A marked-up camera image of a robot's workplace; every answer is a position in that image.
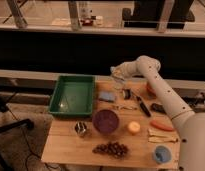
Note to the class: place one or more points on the black handled knife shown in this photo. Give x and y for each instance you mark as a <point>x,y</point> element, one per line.
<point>142,105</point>

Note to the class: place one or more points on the silver fork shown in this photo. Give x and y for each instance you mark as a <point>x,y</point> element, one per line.
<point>122,107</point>

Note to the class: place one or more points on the black remote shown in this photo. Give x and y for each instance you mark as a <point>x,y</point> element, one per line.
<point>157,108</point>

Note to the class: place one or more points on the blue paper cup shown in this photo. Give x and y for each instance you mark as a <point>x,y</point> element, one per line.
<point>162,155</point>

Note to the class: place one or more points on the orange carrot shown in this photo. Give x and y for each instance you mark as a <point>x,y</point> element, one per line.
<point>161,126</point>

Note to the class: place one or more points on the bunch of dark grapes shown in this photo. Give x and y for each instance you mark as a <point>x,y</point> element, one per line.
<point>114,149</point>

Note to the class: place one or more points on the small metallic cup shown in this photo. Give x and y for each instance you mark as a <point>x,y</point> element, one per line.
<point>81,129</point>

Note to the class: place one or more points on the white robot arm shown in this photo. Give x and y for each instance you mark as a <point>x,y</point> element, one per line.
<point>189,125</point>

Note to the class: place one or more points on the small black white can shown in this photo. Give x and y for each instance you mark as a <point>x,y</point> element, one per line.
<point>126,94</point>

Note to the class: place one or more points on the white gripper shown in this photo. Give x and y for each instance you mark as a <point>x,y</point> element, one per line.
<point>117,73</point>

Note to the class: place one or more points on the red bowl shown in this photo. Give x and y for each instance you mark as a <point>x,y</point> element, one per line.
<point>150,90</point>

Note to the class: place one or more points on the green plastic tray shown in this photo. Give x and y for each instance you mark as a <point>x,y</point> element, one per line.
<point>73,96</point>

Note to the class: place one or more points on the blue towel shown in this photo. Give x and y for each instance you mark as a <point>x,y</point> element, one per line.
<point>107,96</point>

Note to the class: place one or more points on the yellow round fruit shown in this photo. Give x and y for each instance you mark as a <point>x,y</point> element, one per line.
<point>133,127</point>

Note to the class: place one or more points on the purple bowl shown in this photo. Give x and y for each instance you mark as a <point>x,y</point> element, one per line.
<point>105,121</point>

